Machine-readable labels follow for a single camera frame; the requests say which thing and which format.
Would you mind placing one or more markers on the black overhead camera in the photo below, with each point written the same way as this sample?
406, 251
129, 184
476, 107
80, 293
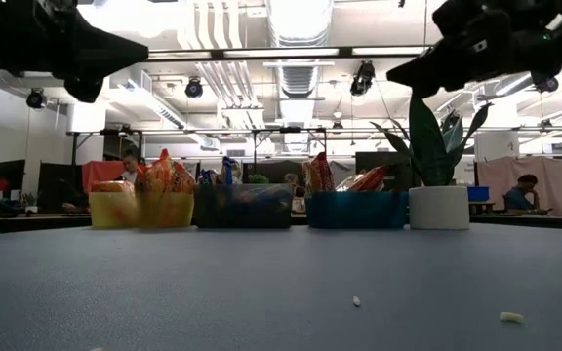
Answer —
363, 78

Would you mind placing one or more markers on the person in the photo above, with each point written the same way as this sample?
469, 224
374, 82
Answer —
520, 195
289, 178
129, 166

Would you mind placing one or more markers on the black panel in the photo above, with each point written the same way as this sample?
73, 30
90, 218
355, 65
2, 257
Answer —
59, 183

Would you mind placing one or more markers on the blue box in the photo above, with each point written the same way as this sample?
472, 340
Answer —
478, 194

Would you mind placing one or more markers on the beige cloth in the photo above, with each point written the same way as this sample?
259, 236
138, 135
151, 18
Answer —
491, 180

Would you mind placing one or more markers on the black monitor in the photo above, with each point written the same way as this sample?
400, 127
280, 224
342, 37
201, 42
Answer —
398, 166
10, 173

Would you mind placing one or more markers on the teal plastic bin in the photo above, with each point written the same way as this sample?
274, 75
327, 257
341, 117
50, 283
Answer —
359, 209

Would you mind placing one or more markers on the yellow plastic bin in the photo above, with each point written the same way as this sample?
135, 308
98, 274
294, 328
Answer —
115, 209

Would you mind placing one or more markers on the small potted plant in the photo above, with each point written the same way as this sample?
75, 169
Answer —
29, 200

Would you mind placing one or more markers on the small white crumb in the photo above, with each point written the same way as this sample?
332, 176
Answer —
356, 301

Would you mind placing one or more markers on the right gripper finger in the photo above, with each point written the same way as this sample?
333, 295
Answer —
408, 89
432, 68

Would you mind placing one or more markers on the grey translucent bin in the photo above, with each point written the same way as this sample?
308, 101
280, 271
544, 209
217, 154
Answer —
203, 217

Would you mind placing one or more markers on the white plant pot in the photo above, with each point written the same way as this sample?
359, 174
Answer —
439, 207

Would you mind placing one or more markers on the small green bush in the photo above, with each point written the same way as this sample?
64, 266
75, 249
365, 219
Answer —
258, 179

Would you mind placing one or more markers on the wide black screen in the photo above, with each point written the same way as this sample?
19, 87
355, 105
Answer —
276, 171

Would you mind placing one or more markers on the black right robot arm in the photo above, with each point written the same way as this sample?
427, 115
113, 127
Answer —
554, 44

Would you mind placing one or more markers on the black ceiling spotlight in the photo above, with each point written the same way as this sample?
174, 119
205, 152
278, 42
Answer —
193, 89
36, 98
547, 84

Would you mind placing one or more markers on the long pale crumb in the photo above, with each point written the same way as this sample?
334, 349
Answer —
511, 318

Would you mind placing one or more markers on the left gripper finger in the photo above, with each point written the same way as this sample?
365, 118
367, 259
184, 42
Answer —
86, 76
95, 46

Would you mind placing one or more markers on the green snake plant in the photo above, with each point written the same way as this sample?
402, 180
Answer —
427, 146

